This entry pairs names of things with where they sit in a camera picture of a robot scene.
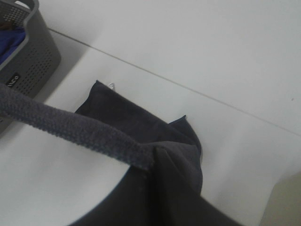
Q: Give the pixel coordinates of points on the dark grey towel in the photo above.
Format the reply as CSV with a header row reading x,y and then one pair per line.
x,y
112,125

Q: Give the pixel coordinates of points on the blue cloth in basket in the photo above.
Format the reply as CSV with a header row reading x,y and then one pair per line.
x,y
11,36

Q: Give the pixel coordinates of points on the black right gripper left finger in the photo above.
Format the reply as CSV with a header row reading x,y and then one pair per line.
x,y
131,203

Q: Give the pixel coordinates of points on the grey perforated plastic basket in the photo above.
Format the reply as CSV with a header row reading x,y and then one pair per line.
x,y
34,61

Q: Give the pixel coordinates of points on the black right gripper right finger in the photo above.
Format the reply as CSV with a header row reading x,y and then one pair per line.
x,y
178,203

